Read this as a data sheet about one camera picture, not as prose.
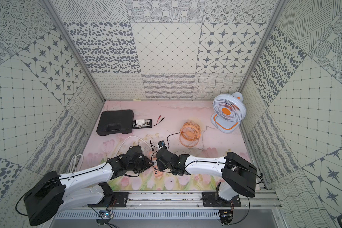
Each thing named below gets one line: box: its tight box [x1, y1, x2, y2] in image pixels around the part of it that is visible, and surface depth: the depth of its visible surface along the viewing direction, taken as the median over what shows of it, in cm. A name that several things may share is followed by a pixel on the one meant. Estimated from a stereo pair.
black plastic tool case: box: [96, 109, 134, 136], surface depth 102 cm
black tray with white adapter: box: [132, 118, 152, 130], surface depth 105 cm
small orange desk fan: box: [179, 121, 201, 148], surface depth 95 cm
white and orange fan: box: [210, 91, 247, 134], surface depth 90 cm
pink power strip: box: [153, 164, 163, 178], surface depth 83 cm
